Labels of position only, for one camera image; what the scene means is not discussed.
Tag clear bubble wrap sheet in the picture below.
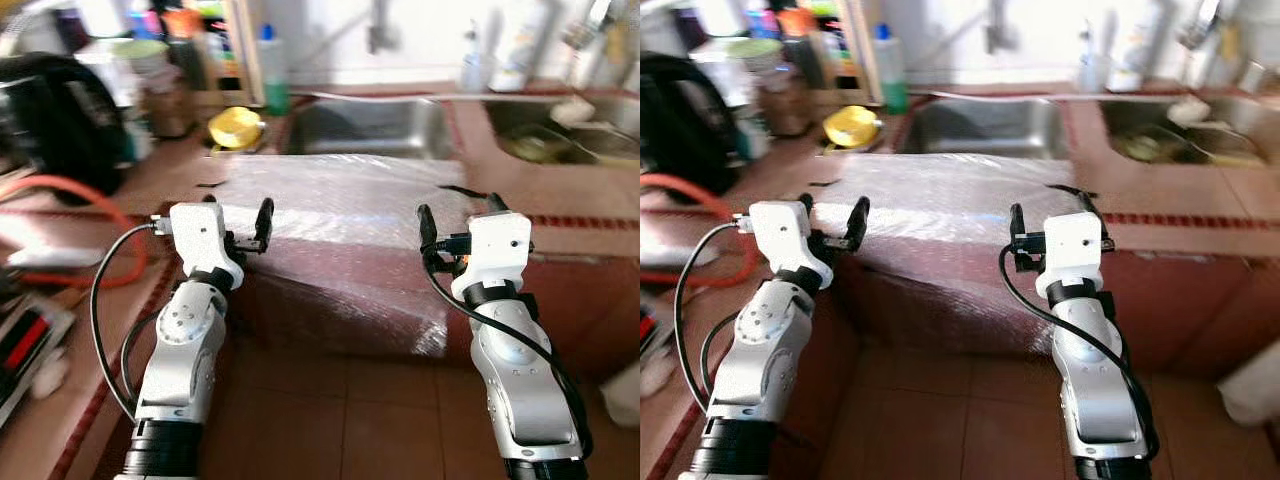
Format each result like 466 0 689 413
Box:
815 153 1111 361
205 153 536 361

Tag stainless steel sink basin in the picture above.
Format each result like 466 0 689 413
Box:
487 95 641 168
900 97 1069 161
1098 95 1280 168
283 95 456 161

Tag patterned bowl green lid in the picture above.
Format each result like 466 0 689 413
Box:
105 38 171 76
725 38 786 76

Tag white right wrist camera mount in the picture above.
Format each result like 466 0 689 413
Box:
450 211 533 301
1035 211 1107 299

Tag grey metal faucet pipe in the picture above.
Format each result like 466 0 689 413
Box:
365 0 401 56
985 0 1019 56

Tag white plastic bin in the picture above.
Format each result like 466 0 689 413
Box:
598 360 641 431
1215 338 1280 431

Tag black round appliance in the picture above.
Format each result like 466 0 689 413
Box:
0 52 131 196
640 52 746 196

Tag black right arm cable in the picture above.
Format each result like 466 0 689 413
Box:
998 245 1161 461
420 250 596 461

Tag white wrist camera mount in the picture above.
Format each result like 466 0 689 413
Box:
745 200 836 291
1035 211 1107 299
165 201 246 291
450 211 533 301

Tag green dish soap bottle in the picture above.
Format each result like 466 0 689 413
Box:
255 24 292 116
872 24 909 114

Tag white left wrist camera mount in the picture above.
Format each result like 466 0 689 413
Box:
165 201 246 291
745 200 836 291

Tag orange hose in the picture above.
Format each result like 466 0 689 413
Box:
0 175 151 291
640 172 759 288

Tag orange lid glass jar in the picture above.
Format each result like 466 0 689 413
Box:
775 8 819 91
160 8 206 91

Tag clear plastic cup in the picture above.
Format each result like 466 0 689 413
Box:
460 20 496 93
1078 20 1113 93

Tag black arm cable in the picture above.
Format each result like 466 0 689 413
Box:
420 250 596 461
90 222 166 421
675 222 751 416
998 245 1161 461

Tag red black box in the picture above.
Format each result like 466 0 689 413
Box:
0 298 76 429
640 300 681 401

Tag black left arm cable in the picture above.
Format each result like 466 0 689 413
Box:
90 222 166 421
675 222 751 416

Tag yellow plastic cup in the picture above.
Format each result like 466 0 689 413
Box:
207 105 267 153
822 105 883 151

